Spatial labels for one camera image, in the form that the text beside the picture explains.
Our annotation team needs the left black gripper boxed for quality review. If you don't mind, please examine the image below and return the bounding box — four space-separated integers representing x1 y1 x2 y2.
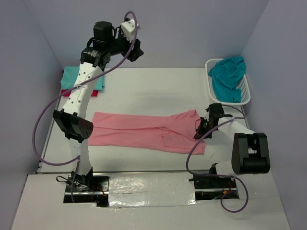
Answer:
106 25 144 63

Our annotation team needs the pink t shirt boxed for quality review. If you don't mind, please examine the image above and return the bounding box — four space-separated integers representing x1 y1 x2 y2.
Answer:
89 110 201 154

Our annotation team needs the red t shirt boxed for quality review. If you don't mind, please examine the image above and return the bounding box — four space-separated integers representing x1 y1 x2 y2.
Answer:
61 90 99 97

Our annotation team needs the mint green t shirt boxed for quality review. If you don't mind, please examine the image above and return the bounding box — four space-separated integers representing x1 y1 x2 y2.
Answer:
60 66 105 92

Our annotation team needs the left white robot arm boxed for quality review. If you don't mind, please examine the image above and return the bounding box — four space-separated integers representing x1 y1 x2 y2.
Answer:
53 19 143 191

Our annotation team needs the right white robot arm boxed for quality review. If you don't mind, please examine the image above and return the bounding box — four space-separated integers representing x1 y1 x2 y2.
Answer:
186 103 271 187

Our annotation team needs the white plastic laundry basket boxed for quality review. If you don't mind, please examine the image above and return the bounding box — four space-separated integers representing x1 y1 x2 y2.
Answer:
205 56 251 106

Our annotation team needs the teal blue t shirt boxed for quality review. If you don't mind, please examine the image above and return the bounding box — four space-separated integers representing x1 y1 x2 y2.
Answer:
208 56 246 103

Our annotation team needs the silver tape patch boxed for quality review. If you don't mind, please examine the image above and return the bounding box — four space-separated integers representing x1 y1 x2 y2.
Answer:
108 172 196 207

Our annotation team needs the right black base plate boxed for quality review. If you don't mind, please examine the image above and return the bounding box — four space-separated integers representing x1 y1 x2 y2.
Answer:
189 175 239 201

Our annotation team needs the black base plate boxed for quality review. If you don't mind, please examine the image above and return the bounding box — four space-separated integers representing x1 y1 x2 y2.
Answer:
189 175 239 201
57 176 110 207

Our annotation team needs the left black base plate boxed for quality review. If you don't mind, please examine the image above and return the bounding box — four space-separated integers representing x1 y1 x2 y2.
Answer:
57 176 110 207

